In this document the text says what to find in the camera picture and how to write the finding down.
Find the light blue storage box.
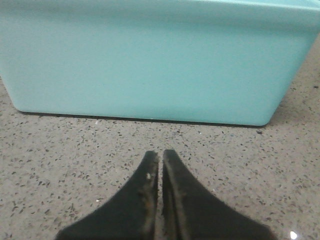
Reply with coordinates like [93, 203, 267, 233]
[0, 0, 320, 126]

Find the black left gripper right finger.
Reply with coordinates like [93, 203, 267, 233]
[162, 149, 277, 240]

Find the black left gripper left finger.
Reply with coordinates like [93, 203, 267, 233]
[56, 151, 159, 240]

